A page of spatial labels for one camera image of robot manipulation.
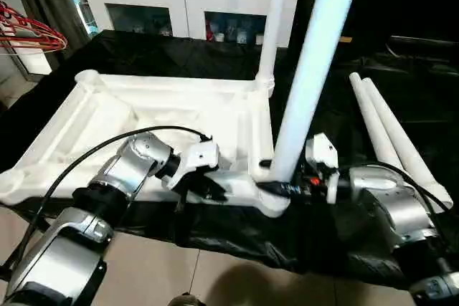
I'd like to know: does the white plastic table top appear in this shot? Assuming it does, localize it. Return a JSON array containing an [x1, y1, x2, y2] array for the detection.
[[0, 69, 292, 219]]

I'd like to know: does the white plastic table leg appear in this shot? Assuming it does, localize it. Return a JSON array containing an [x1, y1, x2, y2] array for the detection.
[[254, 0, 292, 97], [361, 77, 454, 211], [349, 72, 413, 174], [268, 0, 364, 183]]

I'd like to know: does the black flat bar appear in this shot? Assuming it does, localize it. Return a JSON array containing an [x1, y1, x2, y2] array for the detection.
[[386, 33, 459, 54]]

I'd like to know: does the black work mat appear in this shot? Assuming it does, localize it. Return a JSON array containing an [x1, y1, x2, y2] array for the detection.
[[0, 29, 459, 292]]

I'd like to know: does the black folding table frame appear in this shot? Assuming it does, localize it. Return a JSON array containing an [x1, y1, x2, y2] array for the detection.
[[0, 262, 22, 282]]

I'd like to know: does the red cable bundle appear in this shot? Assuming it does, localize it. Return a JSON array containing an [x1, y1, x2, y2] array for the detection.
[[0, 1, 68, 53]]

